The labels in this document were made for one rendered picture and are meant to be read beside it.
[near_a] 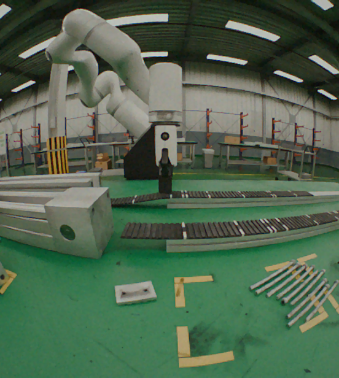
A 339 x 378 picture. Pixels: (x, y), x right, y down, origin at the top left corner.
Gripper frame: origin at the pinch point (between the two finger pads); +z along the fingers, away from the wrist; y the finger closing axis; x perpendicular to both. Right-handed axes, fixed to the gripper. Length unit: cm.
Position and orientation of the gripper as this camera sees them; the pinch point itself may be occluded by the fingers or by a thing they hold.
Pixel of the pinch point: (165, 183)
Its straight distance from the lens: 47.2
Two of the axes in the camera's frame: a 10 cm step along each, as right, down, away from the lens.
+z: 0.0, 9.5, 3.0
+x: -10.0, 0.0, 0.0
